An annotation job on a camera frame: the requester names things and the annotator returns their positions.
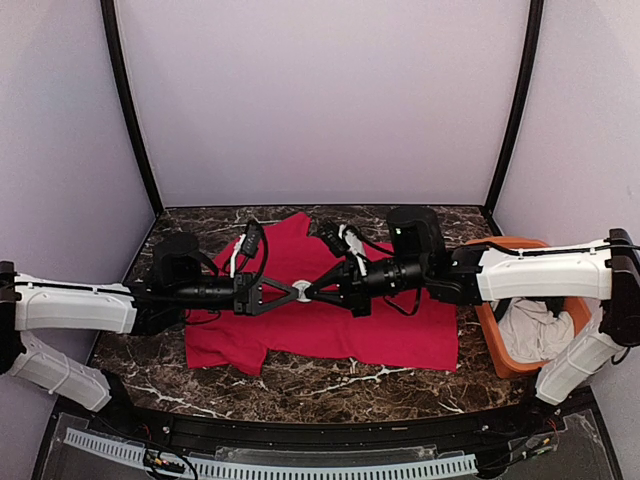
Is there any magenta t-shirt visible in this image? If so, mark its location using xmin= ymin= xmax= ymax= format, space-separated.
xmin=185 ymin=213 xmax=459 ymax=376

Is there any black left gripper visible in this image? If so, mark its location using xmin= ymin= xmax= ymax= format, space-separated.
xmin=171 ymin=271 xmax=299 ymax=316

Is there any black left frame post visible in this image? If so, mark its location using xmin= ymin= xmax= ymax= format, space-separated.
xmin=100 ymin=0 xmax=165 ymax=217

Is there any white garment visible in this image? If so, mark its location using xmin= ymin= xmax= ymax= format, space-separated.
xmin=498 ymin=298 xmax=575 ymax=364

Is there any round brooch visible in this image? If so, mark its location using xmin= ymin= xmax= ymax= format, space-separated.
xmin=292 ymin=280 xmax=311 ymax=303

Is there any black front rail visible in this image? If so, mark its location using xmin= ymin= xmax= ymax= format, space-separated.
xmin=54 ymin=388 xmax=596 ymax=454

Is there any black right frame post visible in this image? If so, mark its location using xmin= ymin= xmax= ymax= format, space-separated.
xmin=483 ymin=0 xmax=544 ymax=217

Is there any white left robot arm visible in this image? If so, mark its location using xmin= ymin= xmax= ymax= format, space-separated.
xmin=1 ymin=220 xmax=299 ymax=436

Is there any white slotted cable duct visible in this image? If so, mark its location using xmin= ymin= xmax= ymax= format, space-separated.
xmin=64 ymin=428 xmax=478 ymax=480

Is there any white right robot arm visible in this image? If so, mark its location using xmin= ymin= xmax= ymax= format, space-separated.
xmin=298 ymin=206 xmax=639 ymax=434

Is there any black frame post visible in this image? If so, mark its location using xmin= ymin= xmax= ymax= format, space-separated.
xmin=100 ymin=0 xmax=165 ymax=217
xmin=483 ymin=0 xmax=544 ymax=217

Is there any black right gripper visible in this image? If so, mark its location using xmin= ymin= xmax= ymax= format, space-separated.
xmin=304 ymin=252 xmax=429 ymax=316

